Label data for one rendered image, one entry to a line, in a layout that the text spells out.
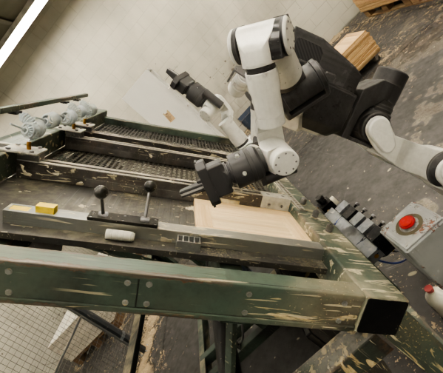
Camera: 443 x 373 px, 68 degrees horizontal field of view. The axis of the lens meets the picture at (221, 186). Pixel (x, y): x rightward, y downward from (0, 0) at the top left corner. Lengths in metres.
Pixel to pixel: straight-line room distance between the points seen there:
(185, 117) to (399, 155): 4.12
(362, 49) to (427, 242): 3.72
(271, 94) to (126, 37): 5.98
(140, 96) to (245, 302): 4.59
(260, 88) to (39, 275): 0.62
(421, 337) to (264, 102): 0.74
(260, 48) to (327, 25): 6.29
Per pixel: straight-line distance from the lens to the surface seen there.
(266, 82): 0.73
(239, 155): 0.79
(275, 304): 0.85
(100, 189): 0.92
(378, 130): 1.30
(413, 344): 1.10
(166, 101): 5.17
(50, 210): 1.04
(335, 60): 1.19
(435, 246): 0.94
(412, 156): 1.44
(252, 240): 1.02
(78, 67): 6.86
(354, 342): 1.04
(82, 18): 6.85
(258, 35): 0.74
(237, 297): 0.81
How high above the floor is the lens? 1.57
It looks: 17 degrees down
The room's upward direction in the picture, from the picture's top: 49 degrees counter-clockwise
